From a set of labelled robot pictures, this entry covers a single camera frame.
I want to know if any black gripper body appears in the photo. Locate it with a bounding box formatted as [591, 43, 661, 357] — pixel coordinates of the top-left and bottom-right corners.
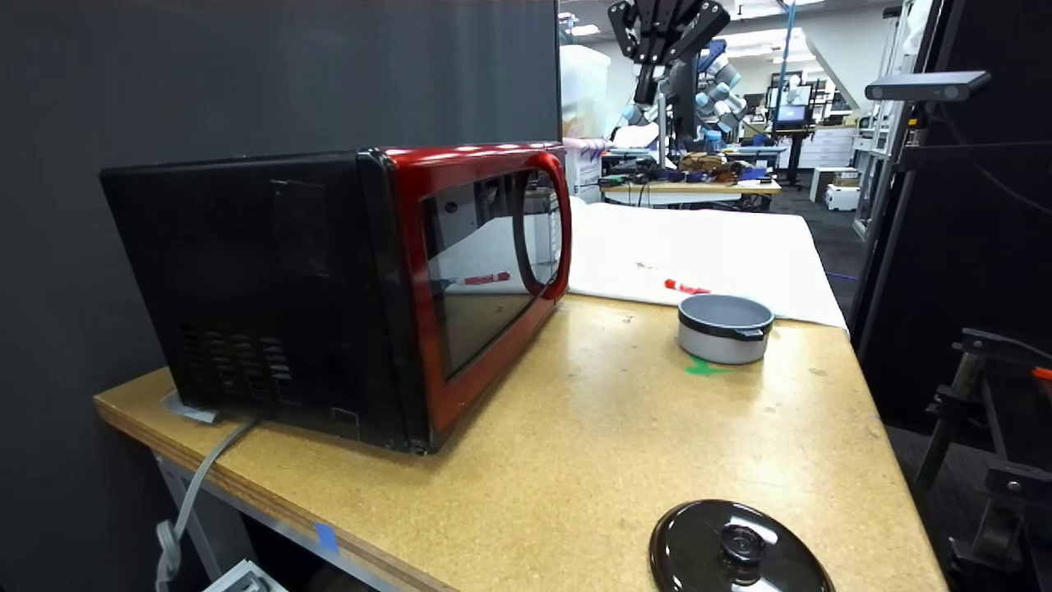
[605, 0, 705, 61]

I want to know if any black microwave oven body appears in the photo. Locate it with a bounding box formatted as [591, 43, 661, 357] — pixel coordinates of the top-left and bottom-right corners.
[94, 146, 439, 457]

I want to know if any small lit display screen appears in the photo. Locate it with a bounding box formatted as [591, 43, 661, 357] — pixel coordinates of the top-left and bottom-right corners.
[770, 73, 817, 135]

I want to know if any wooden background table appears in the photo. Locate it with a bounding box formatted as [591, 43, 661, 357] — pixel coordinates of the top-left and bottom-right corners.
[603, 179, 782, 215]

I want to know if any white table cloth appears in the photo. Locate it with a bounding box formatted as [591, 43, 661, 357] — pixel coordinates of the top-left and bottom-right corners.
[566, 195, 852, 331]

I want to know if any grey cooking pot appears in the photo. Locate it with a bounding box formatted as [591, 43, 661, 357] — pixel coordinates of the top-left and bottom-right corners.
[674, 294, 779, 370]

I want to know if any black room divider panel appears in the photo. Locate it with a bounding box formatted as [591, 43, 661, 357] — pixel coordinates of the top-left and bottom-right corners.
[852, 0, 1052, 441]

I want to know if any dark grey backdrop curtain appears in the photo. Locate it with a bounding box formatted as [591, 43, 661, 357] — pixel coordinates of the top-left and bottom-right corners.
[0, 0, 566, 592]

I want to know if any black pot lid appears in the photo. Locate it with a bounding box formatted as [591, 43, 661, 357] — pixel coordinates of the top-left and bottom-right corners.
[648, 498, 838, 592]

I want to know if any black tripod stand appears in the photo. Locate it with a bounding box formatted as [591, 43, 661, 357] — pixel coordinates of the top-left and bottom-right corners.
[917, 326, 1052, 592]

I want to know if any stereo camera bar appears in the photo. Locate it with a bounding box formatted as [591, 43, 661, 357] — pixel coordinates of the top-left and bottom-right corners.
[866, 70, 994, 108]

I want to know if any grey power cable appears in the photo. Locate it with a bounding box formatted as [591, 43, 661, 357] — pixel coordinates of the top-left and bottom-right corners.
[151, 414, 265, 592]

